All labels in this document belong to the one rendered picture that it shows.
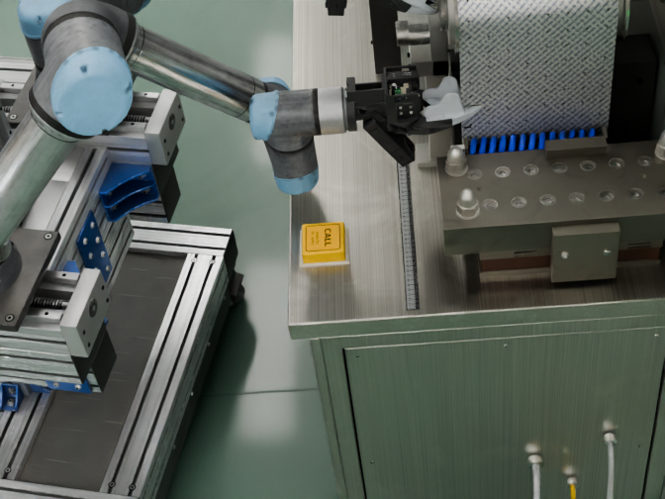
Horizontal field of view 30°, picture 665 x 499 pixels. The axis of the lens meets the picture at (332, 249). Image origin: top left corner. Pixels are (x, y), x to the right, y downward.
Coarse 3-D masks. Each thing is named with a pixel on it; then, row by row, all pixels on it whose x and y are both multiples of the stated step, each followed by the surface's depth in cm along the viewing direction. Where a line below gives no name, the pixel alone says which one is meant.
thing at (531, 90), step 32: (480, 64) 190; (512, 64) 190; (544, 64) 191; (576, 64) 191; (608, 64) 191; (480, 96) 195; (512, 96) 195; (544, 96) 195; (576, 96) 195; (608, 96) 195; (480, 128) 200; (512, 128) 200; (544, 128) 200; (576, 128) 200
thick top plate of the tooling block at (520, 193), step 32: (480, 160) 198; (512, 160) 197; (544, 160) 197; (576, 160) 196; (608, 160) 195; (640, 160) 195; (448, 192) 194; (480, 192) 193; (512, 192) 193; (544, 192) 192; (576, 192) 191; (608, 192) 191; (640, 192) 191; (448, 224) 190; (480, 224) 189; (512, 224) 188; (544, 224) 188; (576, 224) 188; (640, 224) 188
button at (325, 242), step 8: (312, 224) 207; (320, 224) 207; (328, 224) 207; (336, 224) 206; (304, 232) 206; (312, 232) 206; (320, 232) 206; (328, 232) 205; (336, 232) 205; (344, 232) 208; (304, 240) 205; (312, 240) 205; (320, 240) 204; (328, 240) 204; (336, 240) 204; (344, 240) 206; (304, 248) 204; (312, 248) 203; (320, 248) 203; (328, 248) 203; (336, 248) 203; (344, 248) 204; (304, 256) 203; (312, 256) 203; (320, 256) 203; (328, 256) 203; (336, 256) 203; (344, 256) 203
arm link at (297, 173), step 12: (264, 144) 208; (312, 144) 201; (276, 156) 201; (288, 156) 200; (300, 156) 200; (312, 156) 202; (276, 168) 204; (288, 168) 202; (300, 168) 202; (312, 168) 204; (276, 180) 207; (288, 180) 204; (300, 180) 204; (312, 180) 205; (288, 192) 206; (300, 192) 206
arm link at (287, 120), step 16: (256, 96) 196; (272, 96) 195; (288, 96) 195; (304, 96) 195; (256, 112) 195; (272, 112) 194; (288, 112) 194; (304, 112) 194; (256, 128) 195; (272, 128) 195; (288, 128) 195; (304, 128) 195; (320, 128) 200; (272, 144) 199; (288, 144) 198; (304, 144) 199
